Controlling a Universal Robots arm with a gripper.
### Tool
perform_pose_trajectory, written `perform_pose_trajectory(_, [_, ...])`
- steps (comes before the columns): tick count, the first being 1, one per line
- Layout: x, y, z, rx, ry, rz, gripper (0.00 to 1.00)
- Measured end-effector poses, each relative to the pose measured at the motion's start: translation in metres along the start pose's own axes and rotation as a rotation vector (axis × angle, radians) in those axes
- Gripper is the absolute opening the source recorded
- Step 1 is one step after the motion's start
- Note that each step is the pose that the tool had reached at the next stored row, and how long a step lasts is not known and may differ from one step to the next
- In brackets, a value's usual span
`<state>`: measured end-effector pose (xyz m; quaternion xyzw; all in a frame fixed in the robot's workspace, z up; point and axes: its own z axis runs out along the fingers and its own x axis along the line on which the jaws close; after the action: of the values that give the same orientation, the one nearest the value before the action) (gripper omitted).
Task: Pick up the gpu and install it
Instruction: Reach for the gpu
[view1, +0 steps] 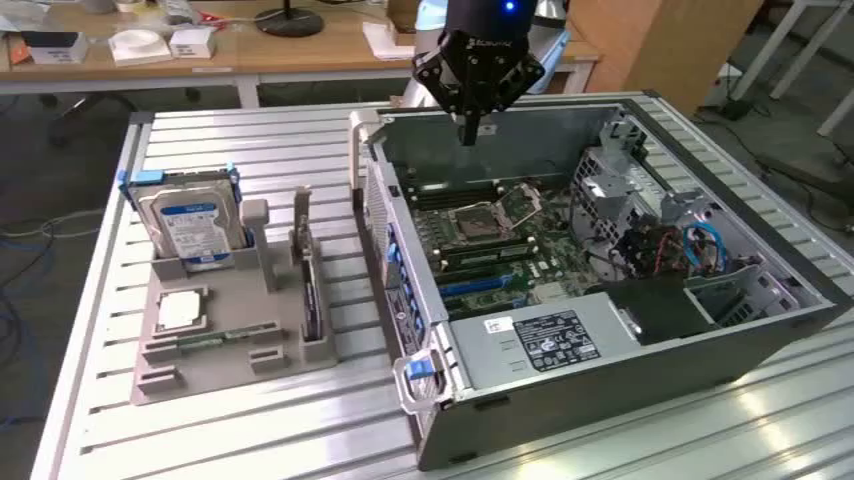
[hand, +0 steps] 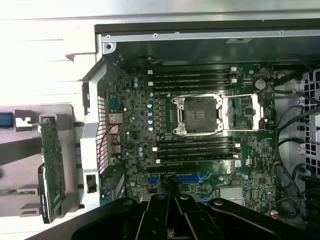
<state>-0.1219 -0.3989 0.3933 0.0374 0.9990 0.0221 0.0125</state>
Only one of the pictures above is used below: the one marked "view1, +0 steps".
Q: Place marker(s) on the green RAM stick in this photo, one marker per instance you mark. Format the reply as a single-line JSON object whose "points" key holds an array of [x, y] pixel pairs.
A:
{"points": [[487, 254], [207, 341]]}

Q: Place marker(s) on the wooden desk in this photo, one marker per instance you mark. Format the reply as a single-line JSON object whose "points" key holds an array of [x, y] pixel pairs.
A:
{"points": [[300, 55]]}

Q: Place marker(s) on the grey power supply unit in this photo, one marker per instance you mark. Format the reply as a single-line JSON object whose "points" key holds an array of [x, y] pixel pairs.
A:
{"points": [[480, 360]]}

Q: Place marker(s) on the black power adapter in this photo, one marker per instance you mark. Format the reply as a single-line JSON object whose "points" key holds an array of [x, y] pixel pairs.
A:
{"points": [[732, 110]]}

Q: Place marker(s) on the black lamp base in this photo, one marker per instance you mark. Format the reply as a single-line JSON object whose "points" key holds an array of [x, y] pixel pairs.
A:
{"points": [[288, 22]]}

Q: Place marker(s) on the grey cup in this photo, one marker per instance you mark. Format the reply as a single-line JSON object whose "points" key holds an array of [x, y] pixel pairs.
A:
{"points": [[96, 6]]}

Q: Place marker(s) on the black RAM slot bank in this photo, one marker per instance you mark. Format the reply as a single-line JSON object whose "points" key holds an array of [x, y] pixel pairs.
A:
{"points": [[487, 260], [454, 196]]}

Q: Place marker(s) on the grey parts rack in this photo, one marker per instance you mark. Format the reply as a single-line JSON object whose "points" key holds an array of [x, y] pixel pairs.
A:
{"points": [[227, 360]]}

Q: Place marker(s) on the small white box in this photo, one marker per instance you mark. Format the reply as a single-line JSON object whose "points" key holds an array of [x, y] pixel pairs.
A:
{"points": [[192, 42]]}

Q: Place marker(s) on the blue expansion slot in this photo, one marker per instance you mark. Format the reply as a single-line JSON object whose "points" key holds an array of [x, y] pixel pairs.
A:
{"points": [[467, 287]]}

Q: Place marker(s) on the metal socket cover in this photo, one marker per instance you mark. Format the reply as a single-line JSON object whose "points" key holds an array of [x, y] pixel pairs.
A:
{"points": [[520, 202]]}

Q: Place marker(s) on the white booklet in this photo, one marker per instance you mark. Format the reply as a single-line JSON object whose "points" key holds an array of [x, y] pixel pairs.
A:
{"points": [[387, 42]]}

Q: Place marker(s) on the grey disk bay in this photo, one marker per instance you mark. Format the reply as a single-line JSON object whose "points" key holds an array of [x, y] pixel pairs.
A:
{"points": [[767, 290]]}

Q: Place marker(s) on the wooden cabinet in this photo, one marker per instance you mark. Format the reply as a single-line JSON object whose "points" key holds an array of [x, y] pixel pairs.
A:
{"points": [[667, 50]]}

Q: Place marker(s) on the white table frame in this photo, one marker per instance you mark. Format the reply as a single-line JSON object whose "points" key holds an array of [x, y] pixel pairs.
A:
{"points": [[768, 50]]}

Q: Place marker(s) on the dark grey PC case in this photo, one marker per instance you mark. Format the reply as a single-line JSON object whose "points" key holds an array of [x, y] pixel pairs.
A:
{"points": [[600, 400]]}

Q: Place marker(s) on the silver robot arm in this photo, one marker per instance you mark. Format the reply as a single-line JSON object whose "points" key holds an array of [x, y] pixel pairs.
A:
{"points": [[427, 50]]}

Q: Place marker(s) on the black graphics card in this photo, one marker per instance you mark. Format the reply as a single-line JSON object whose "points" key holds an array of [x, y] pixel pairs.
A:
{"points": [[312, 280]]}

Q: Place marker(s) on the blue case release latch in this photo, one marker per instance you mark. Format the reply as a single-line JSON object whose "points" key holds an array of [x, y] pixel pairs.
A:
{"points": [[420, 371]]}

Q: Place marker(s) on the hard disk with blue carrier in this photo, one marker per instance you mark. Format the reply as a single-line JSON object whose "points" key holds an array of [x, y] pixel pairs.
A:
{"points": [[189, 225]]}

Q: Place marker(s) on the brown cardboard box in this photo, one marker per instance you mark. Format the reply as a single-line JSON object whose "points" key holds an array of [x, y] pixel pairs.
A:
{"points": [[402, 12]]}

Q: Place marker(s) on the CPU socket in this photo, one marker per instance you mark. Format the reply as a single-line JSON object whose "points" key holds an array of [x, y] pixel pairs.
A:
{"points": [[476, 222]]}

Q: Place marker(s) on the white box with dark lid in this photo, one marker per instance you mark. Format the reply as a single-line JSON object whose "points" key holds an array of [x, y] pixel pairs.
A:
{"points": [[56, 47]]}

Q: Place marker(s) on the silver CPU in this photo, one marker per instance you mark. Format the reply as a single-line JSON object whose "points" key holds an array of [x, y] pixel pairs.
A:
{"points": [[181, 310]]}

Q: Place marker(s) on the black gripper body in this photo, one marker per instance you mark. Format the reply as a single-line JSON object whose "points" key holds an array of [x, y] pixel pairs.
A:
{"points": [[487, 30]]}

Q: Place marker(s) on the green motherboard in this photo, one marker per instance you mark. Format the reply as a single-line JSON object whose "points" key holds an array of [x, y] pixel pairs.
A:
{"points": [[554, 260]]}

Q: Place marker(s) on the white foam tray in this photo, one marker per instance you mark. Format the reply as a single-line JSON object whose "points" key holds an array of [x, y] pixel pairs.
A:
{"points": [[139, 47]]}

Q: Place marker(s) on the metal drive cage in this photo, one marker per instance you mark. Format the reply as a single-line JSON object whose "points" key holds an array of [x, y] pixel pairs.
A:
{"points": [[614, 190]]}

